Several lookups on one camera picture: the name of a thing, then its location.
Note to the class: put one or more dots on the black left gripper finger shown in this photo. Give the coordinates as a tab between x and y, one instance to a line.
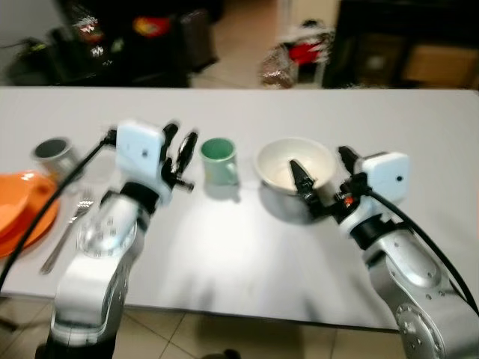
188	147
171	142

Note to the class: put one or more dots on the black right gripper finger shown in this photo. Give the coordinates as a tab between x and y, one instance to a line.
348	159
301	178

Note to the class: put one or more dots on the white bowl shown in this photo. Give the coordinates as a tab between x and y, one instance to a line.
281	161

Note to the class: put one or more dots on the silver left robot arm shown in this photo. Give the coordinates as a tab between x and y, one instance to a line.
97	247

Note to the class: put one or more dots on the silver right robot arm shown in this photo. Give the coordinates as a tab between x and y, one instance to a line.
419	292

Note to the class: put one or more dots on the green mug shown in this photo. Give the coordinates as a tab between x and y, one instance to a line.
218	159

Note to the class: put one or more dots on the black shelf with items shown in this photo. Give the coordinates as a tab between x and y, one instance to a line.
127	45

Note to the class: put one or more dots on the brown patterned bag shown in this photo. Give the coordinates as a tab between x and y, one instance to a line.
278	69

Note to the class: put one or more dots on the grey metal cup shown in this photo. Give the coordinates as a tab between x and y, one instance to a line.
54	155

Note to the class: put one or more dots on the red and white bag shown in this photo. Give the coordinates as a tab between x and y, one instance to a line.
308	48

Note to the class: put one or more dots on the silver fork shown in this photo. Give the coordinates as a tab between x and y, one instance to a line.
66	235

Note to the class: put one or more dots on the black cabinet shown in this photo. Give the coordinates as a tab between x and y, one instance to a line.
374	37

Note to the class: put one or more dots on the brown cardboard box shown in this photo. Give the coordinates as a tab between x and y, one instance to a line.
441	66

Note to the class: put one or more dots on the orange plate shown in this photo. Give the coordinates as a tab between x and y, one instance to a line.
21	209

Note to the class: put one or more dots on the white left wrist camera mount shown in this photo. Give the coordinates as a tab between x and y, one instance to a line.
141	153

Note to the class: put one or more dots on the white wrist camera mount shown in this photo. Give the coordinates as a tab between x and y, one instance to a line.
141	153
386	176

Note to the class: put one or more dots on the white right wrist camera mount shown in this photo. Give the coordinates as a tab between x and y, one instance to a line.
386	176

